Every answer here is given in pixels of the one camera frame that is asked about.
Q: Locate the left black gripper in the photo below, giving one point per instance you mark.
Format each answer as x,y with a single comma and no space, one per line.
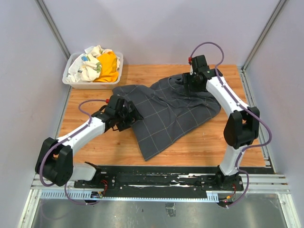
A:
132,117

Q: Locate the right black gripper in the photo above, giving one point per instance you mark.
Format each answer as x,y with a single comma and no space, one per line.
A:
187,78

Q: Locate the dark grey checked pillowcase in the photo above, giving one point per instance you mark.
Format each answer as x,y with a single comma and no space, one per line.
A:
168,113

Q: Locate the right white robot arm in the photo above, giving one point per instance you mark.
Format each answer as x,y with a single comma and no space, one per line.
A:
241,128

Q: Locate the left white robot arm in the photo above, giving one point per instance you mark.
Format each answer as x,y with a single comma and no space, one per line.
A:
55,161

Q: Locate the yellow cloth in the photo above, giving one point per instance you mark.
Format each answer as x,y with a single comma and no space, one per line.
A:
109,72

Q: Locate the white patterned cloth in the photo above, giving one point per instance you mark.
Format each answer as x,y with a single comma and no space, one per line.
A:
86,67

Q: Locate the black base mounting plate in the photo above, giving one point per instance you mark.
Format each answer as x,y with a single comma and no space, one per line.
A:
161,182

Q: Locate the grey slotted cable duct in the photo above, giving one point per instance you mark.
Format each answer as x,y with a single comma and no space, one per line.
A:
89,195

